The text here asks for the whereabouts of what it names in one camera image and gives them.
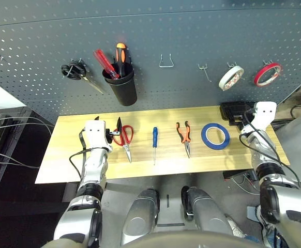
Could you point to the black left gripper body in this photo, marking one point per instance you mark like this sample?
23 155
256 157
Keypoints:
109 134

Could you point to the orange black needle-nose pliers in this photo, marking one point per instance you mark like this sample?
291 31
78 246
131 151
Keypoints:
183 139

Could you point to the blue tape roll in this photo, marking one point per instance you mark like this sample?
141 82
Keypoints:
204 140

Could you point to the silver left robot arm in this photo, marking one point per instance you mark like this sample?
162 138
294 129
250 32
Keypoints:
93 165

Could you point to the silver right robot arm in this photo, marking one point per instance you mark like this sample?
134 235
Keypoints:
282 204

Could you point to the grey metal pegboard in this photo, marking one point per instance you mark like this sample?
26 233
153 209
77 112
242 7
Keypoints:
166 31

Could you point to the black plastic cup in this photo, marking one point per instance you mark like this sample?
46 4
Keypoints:
124 90

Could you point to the silver left robot leg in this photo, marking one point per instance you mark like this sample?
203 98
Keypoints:
137 217

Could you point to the silver robot leg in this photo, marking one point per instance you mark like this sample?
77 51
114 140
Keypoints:
207 211
137 217

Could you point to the black equipment rack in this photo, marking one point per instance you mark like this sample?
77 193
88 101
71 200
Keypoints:
11 180

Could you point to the black plastic tool case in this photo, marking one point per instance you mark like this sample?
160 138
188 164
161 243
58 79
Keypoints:
233 108

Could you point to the cream white tape roll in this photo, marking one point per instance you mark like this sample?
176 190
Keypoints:
226 77

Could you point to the silver right robot leg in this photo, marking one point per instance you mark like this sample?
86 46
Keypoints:
207 211

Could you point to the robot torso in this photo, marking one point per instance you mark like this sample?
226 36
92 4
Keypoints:
192 240

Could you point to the red tape roll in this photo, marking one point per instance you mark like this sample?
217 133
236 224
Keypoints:
258 77

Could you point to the white sneaker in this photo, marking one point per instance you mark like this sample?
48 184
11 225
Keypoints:
237 227

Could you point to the light grey cabinet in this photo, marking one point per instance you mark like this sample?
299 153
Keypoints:
300 144

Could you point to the blue jeans leg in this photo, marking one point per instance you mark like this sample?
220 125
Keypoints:
267 240

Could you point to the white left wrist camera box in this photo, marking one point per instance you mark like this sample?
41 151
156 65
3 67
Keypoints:
95 137

